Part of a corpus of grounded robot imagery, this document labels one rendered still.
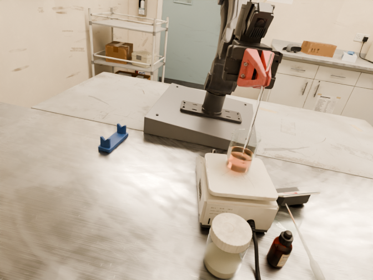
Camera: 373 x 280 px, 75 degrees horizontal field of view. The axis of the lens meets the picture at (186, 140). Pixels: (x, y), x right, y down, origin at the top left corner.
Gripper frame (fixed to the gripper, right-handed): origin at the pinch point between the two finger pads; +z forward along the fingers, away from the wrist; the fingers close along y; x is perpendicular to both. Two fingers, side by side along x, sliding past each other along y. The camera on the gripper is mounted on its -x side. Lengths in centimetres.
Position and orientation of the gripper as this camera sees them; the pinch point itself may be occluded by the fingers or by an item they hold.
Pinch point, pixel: (265, 79)
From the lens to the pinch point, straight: 42.4
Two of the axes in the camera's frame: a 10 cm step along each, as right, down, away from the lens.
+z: 0.3, 5.1, -8.6
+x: -1.3, 8.6, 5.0
